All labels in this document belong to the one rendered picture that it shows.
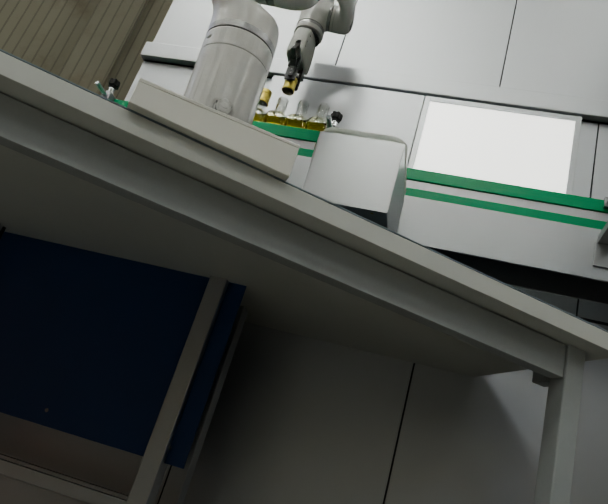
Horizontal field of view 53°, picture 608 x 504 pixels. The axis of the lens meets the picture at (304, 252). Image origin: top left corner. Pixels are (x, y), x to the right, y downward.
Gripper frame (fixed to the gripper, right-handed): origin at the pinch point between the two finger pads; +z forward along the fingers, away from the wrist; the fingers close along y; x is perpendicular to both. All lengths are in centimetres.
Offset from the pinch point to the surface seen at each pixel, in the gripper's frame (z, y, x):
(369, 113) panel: -0.9, -12.2, 21.2
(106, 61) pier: -152, -192, -225
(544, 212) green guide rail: 32, 3, 71
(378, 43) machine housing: -30.2, -15.1, 17.1
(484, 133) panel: 0, -13, 54
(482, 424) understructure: 78, -16, 66
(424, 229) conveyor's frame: 42, 6, 45
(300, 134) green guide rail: 27.3, 13.8, 12.5
